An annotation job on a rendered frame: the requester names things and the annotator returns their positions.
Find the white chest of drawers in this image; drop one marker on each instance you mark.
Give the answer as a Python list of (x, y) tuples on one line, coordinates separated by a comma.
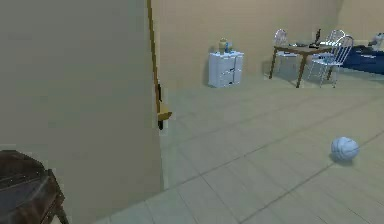
[(225, 69)]

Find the yellow and blue object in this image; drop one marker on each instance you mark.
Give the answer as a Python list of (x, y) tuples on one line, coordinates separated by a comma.
[(224, 45)]

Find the white metal chair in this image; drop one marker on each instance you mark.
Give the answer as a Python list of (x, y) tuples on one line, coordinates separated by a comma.
[(333, 58), (280, 38), (334, 35)]

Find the black object on table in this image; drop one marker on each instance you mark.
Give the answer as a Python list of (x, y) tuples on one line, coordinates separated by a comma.
[(316, 38)]

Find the white ball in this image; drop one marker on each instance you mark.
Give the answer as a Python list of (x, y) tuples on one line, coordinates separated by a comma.
[(344, 149)]

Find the blue bed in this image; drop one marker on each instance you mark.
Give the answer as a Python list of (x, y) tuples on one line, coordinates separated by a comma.
[(365, 59)]

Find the white pillow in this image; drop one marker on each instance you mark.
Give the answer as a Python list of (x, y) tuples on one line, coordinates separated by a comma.
[(378, 40)]

